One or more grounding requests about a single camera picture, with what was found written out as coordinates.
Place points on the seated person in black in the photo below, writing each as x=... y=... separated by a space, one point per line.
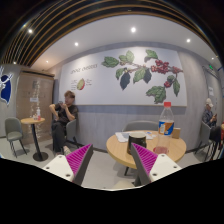
x=64 y=112

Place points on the round wooden cafe table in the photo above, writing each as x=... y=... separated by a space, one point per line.
x=118 y=150

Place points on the black mug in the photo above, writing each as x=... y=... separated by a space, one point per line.
x=137 y=138

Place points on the small round high table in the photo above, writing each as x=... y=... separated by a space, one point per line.
x=38 y=155

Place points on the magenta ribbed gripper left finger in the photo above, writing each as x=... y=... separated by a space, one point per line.
x=73 y=166

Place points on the small brown card box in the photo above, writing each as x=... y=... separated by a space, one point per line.
x=176 y=133

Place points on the grey chair at right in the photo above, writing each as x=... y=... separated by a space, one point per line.
x=205 y=140

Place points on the coffee plant wall mural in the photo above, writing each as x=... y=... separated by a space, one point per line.
x=126 y=76

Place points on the small bottle on high table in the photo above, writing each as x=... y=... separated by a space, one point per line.
x=38 y=114

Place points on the grey green chair at left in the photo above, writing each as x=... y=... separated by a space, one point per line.
x=13 y=130

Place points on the grey upholstered chair behind table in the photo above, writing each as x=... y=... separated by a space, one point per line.
x=141 y=125

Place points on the blue deer logo sign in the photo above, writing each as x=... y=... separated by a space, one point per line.
x=5 y=85

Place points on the grey chair under seated person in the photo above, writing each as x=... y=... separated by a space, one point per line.
x=71 y=130

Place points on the seated person with white cap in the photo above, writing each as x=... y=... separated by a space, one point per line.
x=208 y=117

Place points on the wooden locker cabinet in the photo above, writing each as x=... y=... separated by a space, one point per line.
x=34 y=90

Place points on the papers on table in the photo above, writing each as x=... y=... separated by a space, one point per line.
x=124 y=136

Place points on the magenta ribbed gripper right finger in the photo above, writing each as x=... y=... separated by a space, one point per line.
x=150 y=166

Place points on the clear plastic bottle red cap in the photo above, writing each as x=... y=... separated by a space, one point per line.
x=165 y=129

